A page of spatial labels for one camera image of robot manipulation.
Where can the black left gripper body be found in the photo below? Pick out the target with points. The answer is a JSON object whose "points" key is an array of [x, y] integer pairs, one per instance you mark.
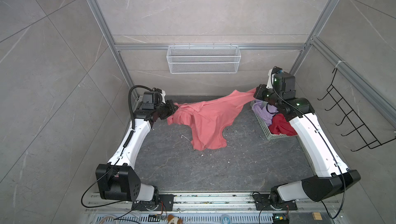
{"points": [[158, 110]]}

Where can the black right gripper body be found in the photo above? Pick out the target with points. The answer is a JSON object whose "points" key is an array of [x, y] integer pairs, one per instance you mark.
{"points": [[267, 94]]}

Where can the pink t shirt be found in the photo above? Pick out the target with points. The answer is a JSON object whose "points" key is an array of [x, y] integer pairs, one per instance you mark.
{"points": [[208, 119]]}

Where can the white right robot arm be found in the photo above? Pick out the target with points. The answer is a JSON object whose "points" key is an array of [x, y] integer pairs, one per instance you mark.
{"points": [[331, 175]]}

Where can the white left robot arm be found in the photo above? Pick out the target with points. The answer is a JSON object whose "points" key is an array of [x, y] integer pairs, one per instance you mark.
{"points": [[117, 179]]}

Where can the lilac t shirt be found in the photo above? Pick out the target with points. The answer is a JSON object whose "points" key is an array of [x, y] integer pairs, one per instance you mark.
{"points": [[265, 111]]}

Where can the green plastic basket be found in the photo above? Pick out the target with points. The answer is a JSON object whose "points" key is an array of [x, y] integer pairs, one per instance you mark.
{"points": [[265, 129]]}

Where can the dark red t shirt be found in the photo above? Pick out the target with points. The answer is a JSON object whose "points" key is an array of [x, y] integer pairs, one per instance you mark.
{"points": [[281, 126]]}

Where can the brown white round object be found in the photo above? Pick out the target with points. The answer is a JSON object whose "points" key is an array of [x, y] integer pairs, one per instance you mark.
{"points": [[171, 219]]}

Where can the green electronics board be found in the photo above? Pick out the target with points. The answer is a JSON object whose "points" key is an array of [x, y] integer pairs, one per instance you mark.
{"points": [[280, 219]]}

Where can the white wire mesh basket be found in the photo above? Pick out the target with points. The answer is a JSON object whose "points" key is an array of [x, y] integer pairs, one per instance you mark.
{"points": [[203, 59]]}

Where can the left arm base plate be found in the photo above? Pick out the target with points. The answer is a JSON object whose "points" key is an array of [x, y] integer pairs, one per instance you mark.
{"points": [[160, 202]]}

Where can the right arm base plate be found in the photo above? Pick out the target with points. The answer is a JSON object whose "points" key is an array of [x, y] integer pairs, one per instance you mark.
{"points": [[264, 202]]}

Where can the aluminium rail frame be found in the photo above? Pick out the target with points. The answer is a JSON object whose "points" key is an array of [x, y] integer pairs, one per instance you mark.
{"points": [[216, 201]]}

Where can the black wire hook rack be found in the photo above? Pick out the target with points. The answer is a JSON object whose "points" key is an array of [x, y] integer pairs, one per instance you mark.
{"points": [[349, 114]]}

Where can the white slotted cable duct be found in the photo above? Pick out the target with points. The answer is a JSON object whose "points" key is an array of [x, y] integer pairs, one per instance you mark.
{"points": [[187, 218]]}

